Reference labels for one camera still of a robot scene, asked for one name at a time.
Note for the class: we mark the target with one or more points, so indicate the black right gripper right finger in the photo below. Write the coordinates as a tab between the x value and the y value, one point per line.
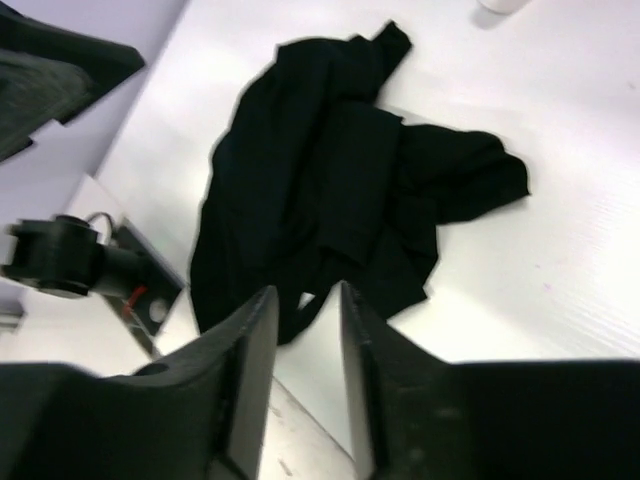
415	416

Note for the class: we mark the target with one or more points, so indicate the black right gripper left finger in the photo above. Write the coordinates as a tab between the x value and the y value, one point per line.
197	413

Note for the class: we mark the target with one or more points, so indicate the black t shirt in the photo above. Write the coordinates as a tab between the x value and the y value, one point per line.
313	184

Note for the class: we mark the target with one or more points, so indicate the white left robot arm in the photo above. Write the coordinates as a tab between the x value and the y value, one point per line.
49	73

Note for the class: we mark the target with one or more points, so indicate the white clothes rack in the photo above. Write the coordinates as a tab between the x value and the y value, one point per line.
503	7

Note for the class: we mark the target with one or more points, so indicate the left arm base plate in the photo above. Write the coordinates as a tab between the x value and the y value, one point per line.
146	310

